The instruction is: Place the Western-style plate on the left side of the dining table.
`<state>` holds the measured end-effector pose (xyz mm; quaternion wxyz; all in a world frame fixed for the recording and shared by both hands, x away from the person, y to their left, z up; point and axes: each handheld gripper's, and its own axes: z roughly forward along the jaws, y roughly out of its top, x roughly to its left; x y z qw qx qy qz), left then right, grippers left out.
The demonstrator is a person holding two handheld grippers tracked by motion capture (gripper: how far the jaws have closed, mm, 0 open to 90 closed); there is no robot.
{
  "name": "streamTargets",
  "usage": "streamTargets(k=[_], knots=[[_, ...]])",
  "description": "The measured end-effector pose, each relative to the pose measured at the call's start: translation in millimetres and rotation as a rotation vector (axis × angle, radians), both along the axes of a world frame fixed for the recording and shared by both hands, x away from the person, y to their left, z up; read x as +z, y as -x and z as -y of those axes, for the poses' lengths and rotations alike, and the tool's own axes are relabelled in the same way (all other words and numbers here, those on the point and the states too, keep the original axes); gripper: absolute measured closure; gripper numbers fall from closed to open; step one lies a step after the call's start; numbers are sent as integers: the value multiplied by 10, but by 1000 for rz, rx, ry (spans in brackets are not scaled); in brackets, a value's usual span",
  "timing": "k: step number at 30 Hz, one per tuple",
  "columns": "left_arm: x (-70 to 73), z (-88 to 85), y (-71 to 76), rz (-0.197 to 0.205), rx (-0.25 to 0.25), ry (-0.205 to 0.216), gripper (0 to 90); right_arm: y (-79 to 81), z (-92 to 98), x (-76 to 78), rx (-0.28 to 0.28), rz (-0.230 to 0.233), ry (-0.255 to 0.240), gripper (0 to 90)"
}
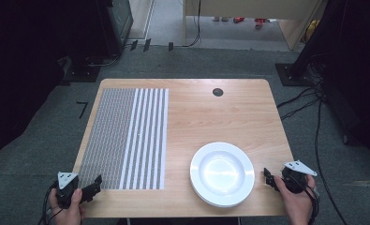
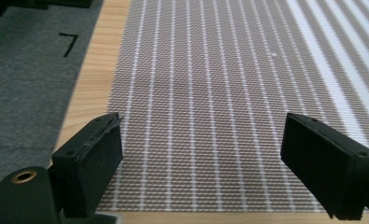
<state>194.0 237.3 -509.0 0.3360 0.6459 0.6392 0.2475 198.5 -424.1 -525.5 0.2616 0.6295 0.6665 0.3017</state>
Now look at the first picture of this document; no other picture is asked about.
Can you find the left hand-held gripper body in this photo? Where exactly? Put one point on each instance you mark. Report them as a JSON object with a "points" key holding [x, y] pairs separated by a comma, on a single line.
{"points": [[67, 187]]}

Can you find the grey striped placemat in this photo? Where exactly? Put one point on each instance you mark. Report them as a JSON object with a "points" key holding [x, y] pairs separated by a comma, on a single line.
{"points": [[117, 140]]}

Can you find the small red object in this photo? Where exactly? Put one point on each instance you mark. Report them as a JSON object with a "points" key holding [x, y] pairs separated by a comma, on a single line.
{"points": [[260, 22], [238, 19]]}

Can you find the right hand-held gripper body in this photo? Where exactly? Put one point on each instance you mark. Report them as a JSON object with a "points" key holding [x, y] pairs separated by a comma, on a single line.
{"points": [[295, 178]]}

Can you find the light wooden desk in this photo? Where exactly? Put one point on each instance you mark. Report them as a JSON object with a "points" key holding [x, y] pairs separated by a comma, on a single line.
{"points": [[251, 7]]}

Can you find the person's left hand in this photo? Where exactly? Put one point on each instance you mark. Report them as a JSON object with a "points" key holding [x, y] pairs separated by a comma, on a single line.
{"points": [[67, 212]]}

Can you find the yellow object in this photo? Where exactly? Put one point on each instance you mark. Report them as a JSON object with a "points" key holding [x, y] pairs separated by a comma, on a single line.
{"points": [[312, 28]]}

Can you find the dark glass-fronted cabinet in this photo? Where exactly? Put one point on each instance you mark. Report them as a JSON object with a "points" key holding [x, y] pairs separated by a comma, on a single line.
{"points": [[120, 22]]}

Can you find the black stand base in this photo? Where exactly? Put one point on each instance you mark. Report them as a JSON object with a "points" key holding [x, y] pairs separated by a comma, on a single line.
{"points": [[293, 75], [81, 73]]}

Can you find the person's right hand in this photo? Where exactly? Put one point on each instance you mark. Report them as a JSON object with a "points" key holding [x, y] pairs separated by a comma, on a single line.
{"points": [[296, 204]]}

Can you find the white plate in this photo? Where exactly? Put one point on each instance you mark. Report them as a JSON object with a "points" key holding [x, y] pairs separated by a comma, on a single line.
{"points": [[222, 173]]}

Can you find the pair of white feet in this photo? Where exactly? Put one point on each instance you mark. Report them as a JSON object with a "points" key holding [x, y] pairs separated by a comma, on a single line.
{"points": [[220, 19]]}

